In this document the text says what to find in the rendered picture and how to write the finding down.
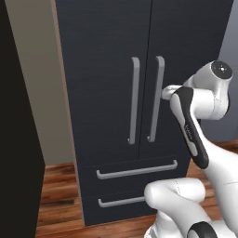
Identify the tall black cabinet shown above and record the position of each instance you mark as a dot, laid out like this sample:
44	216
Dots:
15	124

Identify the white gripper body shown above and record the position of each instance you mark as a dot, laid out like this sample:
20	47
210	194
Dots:
167	92

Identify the black fridge door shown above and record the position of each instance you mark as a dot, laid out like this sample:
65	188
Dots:
186	40
99	77

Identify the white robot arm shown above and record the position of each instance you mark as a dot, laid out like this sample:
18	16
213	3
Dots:
223	173

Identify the black fridge drawer front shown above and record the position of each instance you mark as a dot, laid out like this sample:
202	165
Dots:
117	214
124	186

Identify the fridge casing with tan side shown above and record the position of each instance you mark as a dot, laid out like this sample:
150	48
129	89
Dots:
67	102

